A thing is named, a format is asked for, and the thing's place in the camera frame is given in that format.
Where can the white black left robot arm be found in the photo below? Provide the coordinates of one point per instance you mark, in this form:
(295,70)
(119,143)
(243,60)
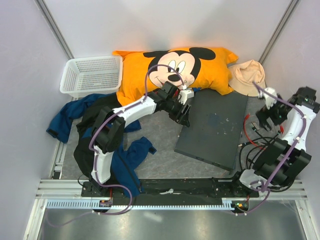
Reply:
(109,127)

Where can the blue and black jacket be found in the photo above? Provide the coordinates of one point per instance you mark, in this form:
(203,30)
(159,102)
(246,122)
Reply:
(124,161)

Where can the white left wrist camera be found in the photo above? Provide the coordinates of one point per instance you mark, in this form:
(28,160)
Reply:
(184,95)

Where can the orange Mickey Mouse pillow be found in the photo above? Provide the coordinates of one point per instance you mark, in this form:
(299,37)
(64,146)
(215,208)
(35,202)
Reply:
(190,67)

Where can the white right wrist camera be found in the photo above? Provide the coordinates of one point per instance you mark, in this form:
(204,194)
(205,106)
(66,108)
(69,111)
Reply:
(270,97)

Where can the aluminium frame rail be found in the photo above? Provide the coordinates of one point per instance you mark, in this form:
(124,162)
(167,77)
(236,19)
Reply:
(70,189)

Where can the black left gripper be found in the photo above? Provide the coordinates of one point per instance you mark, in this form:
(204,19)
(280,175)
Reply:
(183,119)

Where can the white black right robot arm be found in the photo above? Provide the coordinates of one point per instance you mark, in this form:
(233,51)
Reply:
(283,159)

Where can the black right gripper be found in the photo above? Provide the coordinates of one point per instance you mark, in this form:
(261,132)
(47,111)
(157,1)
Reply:
(263,115)

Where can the beige bucket hat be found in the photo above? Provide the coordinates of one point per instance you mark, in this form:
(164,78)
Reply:
(244,75)

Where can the white plastic mesh basket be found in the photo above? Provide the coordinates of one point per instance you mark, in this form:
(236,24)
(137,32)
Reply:
(92,75)

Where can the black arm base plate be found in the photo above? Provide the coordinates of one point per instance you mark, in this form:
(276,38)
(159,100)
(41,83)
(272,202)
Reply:
(191,191)

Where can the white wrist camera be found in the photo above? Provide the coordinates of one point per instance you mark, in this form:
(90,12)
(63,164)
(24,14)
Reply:
(184,95)
(270,97)

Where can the dark grey network switch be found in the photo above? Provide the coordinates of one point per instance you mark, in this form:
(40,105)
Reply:
(216,123)

